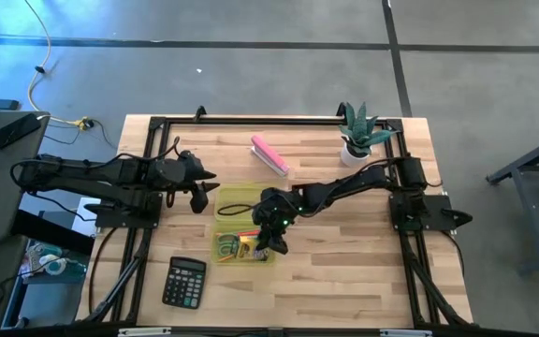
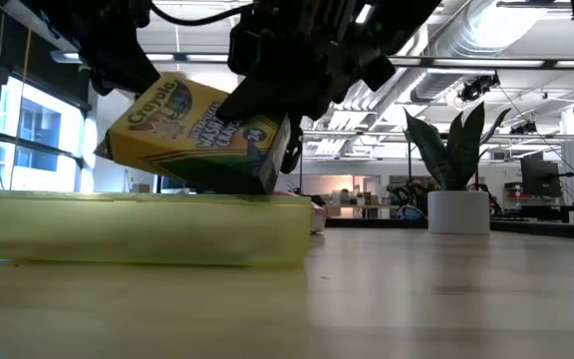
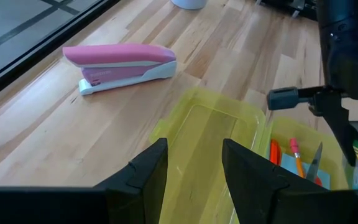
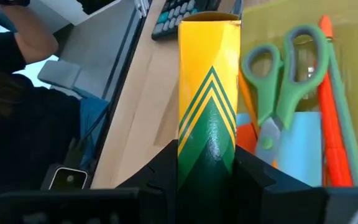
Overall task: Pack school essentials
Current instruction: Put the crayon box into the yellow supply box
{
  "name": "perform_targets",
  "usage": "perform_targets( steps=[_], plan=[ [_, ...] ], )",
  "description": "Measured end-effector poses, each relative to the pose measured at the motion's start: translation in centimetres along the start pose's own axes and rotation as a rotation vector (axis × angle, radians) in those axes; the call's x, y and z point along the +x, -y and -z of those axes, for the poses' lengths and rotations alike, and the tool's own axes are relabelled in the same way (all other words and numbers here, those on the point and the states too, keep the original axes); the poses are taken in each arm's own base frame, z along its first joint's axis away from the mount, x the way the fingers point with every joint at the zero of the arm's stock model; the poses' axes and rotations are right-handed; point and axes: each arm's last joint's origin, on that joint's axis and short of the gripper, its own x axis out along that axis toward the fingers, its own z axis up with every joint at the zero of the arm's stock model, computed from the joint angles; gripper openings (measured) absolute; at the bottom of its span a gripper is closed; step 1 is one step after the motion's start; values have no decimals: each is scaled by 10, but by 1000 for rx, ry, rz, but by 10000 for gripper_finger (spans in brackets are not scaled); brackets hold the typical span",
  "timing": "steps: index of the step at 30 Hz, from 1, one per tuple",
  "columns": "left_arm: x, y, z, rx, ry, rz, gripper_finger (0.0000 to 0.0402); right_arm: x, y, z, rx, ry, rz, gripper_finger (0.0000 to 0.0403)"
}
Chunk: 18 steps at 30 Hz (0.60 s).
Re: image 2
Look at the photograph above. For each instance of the succulent plant in white pot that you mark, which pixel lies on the succulent plant in white pot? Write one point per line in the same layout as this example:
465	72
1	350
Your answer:
459	214

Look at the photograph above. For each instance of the yellow Crayola crayon box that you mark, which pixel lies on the yellow Crayola crayon box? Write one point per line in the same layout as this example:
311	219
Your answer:
167	142

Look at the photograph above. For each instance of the bright window with dark frame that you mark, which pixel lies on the bright window with dark frame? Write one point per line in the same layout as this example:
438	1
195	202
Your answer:
38	144

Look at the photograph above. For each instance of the pink and white stapler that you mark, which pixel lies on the pink and white stapler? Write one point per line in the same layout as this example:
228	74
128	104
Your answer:
319	219

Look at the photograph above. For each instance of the dark background desk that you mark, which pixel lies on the dark background desk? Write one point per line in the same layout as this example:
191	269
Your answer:
546	212

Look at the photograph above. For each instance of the black computer monitor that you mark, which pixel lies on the black computer monitor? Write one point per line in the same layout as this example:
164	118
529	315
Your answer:
180	184
541	177

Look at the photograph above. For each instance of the silver ventilation duct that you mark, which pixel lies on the silver ventilation duct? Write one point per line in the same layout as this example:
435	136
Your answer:
471	45

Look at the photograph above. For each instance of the black overhead crossbar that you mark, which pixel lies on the black overhead crossbar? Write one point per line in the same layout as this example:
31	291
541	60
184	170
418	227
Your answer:
491	63

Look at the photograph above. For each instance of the black aluminium table frame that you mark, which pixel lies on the black aluminium table frame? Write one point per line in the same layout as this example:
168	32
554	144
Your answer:
541	229

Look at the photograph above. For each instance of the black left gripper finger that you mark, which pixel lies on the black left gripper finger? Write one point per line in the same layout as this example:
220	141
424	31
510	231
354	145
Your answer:
125	70

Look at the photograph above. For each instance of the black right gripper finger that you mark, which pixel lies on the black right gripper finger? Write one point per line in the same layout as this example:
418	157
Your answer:
291	147
267	100

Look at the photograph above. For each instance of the yellow-green plastic pencil case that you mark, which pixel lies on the yellow-green plastic pencil case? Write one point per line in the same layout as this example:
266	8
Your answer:
117	229

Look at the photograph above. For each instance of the black ceiling camera cluster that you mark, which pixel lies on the black ceiling camera cluster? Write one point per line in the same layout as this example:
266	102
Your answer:
477	87

